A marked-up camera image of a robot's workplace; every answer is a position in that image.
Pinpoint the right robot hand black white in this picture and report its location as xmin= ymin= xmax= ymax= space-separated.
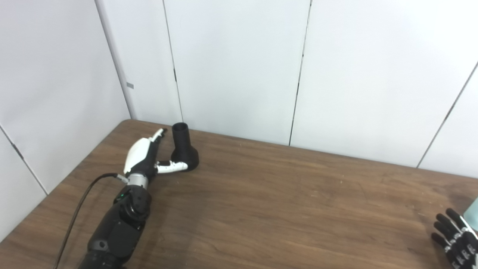
xmin=431 ymin=208 xmax=478 ymax=269

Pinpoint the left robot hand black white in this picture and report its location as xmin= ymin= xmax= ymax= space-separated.
xmin=123 ymin=128 xmax=188 ymax=178

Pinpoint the light blue cup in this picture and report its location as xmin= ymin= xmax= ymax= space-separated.
xmin=463 ymin=197 xmax=478 ymax=229

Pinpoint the black funnel-shaped nozzle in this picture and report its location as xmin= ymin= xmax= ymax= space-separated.
xmin=171 ymin=122 xmax=199 ymax=172

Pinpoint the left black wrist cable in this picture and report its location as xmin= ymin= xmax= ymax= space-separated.
xmin=53 ymin=173 xmax=130 ymax=269

